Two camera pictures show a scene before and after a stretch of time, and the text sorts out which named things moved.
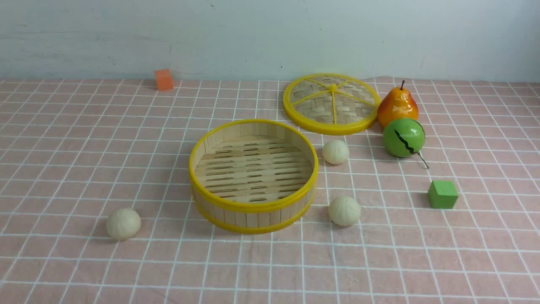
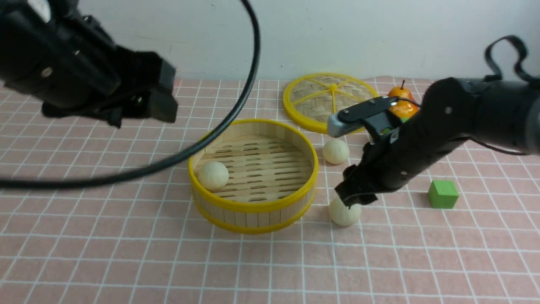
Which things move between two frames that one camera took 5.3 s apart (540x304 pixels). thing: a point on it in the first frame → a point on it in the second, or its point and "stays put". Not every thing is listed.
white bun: x=344 y=210 stays put
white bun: x=336 y=152 stays put
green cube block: x=442 y=194 stays put
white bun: x=123 y=224 → x=212 y=175
